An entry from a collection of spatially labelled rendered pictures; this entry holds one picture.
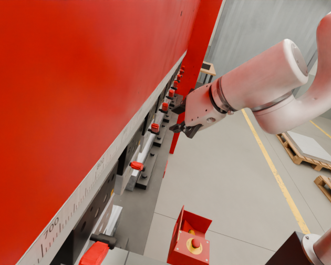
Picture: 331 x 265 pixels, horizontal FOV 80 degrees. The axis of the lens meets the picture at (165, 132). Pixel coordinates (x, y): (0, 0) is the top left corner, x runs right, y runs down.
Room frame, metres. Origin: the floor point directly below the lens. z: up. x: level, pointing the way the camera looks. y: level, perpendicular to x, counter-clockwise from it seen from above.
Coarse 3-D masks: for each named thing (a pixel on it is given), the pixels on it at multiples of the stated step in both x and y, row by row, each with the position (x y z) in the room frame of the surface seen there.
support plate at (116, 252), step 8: (112, 256) 0.30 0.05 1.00; (120, 256) 0.31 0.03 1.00; (128, 256) 0.31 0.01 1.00; (136, 256) 0.32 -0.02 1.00; (144, 256) 0.33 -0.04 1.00; (104, 264) 0.28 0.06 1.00; (112, 264) 0.28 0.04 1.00; (120, 264) 0.29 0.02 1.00; (128, 264) 0.29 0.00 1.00; (136, 264) 0.30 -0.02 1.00; (144, 264) 0.30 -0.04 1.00; (152, 264) 0.31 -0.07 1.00; (160, 264) 0.32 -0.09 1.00; (168, 264) 0.32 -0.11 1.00
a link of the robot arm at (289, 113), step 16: (320, 32) 0.42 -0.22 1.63; (320, 48) 0.42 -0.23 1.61; (320, 64) 0.42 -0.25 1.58; (320, 80) 0.40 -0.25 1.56; (304, 96) 0.40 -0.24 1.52; (320, 96) 0.37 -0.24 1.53; (256, 112) 0.38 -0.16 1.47; (272, 112) 0.36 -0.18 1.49; (288, 112) 0.35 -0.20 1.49; (304, 112) 0.35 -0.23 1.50; (320, 112) 0.35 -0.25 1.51; (272, 128) 0.36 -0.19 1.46; (288, 128) 0.35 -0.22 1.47
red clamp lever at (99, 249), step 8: (96, 240) 0.18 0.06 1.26; (104, 240) 0.18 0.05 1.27; (112, 240) 0.19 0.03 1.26; (96, 248) 0.15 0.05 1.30; (104, 248) 0.15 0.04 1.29; (112, 248) 0.18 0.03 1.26; (88, 256) 0.13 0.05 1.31; (96, 256) 0.13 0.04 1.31; (104, 256) 0.15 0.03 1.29; (80, 264) 0.12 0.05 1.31; (88, 264) 0.12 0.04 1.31; (96, 264) 0.12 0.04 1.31
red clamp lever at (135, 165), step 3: (132, 162) 0.32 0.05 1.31; (135, 162) 0.33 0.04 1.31; (138, 162) 0.33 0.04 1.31; (129, 165) 0.38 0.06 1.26; (132, 165) 0.32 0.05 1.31; (135, 165) 0.32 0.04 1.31; (138, 165) 0.32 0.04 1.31; (141, 165) 0.33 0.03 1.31; (144, 165) 0.39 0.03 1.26; (132, 168) 0.32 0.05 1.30; (135, 168) 0.32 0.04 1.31; (138, 168) 0.32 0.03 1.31; (141, 168) 0.34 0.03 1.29; (144, 168) 0.38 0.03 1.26
